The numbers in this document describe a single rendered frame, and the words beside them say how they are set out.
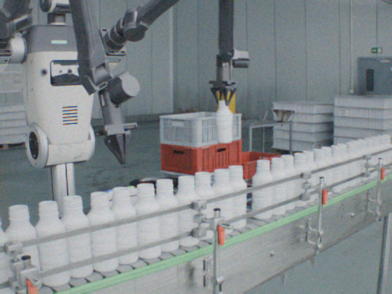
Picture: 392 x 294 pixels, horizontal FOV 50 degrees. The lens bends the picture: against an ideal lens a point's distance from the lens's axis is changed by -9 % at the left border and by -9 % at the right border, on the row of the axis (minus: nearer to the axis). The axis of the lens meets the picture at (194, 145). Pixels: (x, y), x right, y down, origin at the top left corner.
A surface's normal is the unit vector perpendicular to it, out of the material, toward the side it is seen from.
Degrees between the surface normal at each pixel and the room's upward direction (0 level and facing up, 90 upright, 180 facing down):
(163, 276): 90
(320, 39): 90
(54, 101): 90
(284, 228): 90
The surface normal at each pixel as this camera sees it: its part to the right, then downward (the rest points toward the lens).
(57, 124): 0.69, 0.10
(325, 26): -0.73, 0.10
